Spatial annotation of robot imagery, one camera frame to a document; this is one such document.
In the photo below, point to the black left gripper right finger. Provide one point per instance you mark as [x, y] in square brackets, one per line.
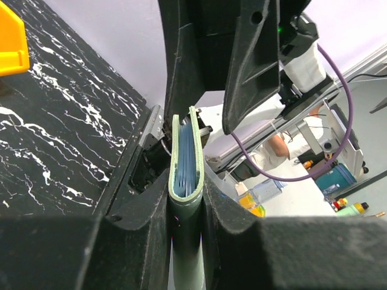
[242, 251]

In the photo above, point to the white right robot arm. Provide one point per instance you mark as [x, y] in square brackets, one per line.
[300, 80]

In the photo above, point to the green card holder wallet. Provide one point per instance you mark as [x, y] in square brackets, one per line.
[187, 254]

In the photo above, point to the plastic water bottle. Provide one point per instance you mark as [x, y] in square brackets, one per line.
[262, 192]

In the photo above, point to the teal container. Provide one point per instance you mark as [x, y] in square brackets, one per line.
[338, 178]

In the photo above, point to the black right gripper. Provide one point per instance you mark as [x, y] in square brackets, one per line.
[260, 36]

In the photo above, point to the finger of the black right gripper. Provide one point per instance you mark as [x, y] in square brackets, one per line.
[198, 38]

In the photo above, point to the person in white shirt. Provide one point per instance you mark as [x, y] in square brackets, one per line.
[278, 149]

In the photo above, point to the orange plastic bin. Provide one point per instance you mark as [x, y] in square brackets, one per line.
[14, 48]

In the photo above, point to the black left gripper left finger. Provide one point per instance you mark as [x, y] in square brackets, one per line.
[127, 250]

